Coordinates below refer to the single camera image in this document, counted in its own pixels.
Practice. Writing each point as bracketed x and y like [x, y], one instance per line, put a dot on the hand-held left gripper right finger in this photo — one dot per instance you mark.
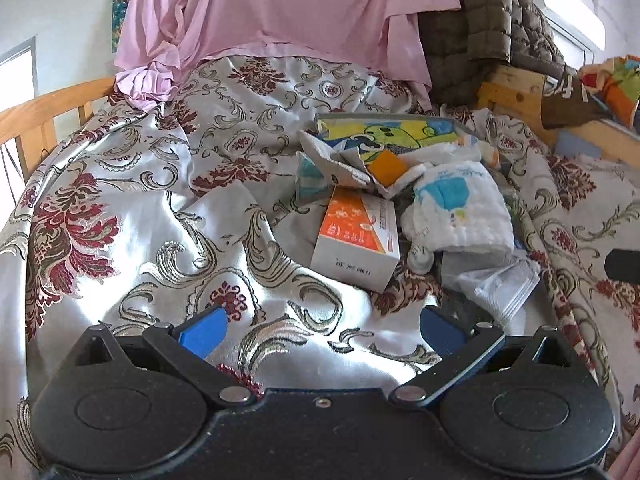
[442, 332]

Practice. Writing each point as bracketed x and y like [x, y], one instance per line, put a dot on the white cloth teal print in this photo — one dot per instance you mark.
[320, 172]

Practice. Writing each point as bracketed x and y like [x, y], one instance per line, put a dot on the white air conditioner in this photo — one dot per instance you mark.
[565, 5]

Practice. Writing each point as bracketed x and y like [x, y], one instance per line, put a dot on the clear plastic bag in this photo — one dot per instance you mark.
[495, 285]

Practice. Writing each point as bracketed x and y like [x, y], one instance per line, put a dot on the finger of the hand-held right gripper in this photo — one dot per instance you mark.
[625, 262]

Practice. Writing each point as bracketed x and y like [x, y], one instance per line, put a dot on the brown quilted blanket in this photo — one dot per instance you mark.
[465, 35]

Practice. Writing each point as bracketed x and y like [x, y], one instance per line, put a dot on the white muslin towel blue print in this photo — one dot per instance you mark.
[470, 220]

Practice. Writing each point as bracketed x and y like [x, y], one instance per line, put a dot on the floral satin blanket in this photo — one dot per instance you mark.
[150, 240]

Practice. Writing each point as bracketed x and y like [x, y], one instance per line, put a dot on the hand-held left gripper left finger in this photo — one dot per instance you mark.
[202, 332]

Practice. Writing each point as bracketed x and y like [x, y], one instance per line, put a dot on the window frame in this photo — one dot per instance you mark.
[20, 70]

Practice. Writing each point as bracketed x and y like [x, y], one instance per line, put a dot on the white cloth orange patch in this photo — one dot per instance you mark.
[385, 167]

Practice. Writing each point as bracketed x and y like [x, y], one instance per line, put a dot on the pink bed sheet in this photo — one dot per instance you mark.
[280, 5]

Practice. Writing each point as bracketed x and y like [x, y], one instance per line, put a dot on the brown cloth white print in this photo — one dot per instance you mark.
[565, 107]

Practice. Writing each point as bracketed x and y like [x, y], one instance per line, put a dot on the orange and white box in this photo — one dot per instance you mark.
[350, 240]

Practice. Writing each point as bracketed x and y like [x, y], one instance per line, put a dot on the wooden bed frame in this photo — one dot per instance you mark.
[510, 85]

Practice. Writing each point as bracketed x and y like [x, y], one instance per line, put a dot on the colourful patchwork cloth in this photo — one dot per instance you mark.
[620, 85]

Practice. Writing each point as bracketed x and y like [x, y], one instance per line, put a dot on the teal patterned cloth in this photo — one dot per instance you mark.
[122, 10]

